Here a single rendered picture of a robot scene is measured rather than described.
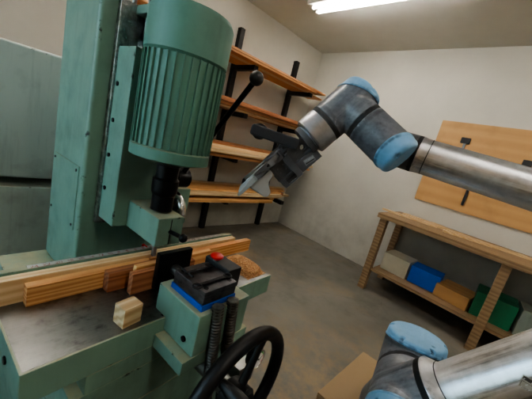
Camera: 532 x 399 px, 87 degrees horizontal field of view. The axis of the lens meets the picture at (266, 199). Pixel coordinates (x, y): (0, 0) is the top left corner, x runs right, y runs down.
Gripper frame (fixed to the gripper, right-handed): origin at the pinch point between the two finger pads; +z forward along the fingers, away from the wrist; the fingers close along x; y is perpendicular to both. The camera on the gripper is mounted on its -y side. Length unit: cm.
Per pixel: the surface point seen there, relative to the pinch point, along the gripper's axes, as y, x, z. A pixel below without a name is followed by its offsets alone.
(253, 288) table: 25.6, 6.5, 18.0
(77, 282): -8.2, -14.5, 35.3
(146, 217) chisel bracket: -9.1, -3.7, 20.3
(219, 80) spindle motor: -20.1, -2.9, -12.9
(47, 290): -10.7, -18.3, 37.3
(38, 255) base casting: -23, 13, 62
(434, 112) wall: 102, 256, -178
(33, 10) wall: -178, 162, 53
